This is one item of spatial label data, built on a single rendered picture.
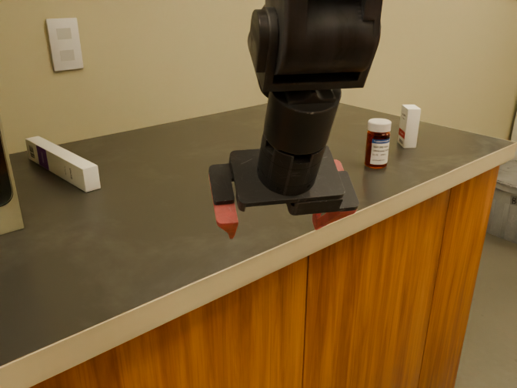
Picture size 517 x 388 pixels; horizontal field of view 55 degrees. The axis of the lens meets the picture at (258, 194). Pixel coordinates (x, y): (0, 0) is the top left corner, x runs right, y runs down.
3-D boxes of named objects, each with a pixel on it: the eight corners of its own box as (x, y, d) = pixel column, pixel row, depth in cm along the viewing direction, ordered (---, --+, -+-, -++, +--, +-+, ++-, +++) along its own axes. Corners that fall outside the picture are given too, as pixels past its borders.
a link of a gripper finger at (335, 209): (266, 205, 57) (277, 149, 50) (325, 199, 59) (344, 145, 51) (278, 255, 53) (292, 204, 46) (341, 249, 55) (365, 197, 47)
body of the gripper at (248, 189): (228, 162, 50) (232, 108, 44) (324, 155, 52) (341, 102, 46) (238, 215, 46) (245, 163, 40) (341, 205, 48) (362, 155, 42)
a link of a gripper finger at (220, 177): (206, 210, 56) (208, 155, 48) (268, 205, 57) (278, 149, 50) (214, 262, 52) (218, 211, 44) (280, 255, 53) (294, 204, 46)
